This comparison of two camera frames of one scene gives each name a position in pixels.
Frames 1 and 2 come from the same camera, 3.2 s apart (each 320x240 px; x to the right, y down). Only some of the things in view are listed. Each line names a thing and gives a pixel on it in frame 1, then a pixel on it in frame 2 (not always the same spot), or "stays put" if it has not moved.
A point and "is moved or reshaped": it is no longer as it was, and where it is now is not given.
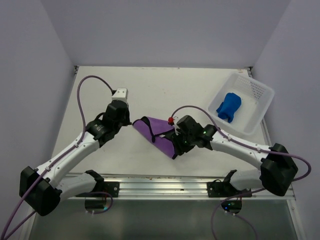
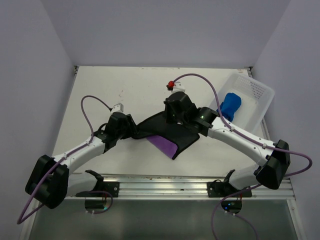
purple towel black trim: (161, 133) is moved or reshaped
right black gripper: (179, 148) → (168, 118)
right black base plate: (218, 189) stays put
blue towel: (227, 109) stays put
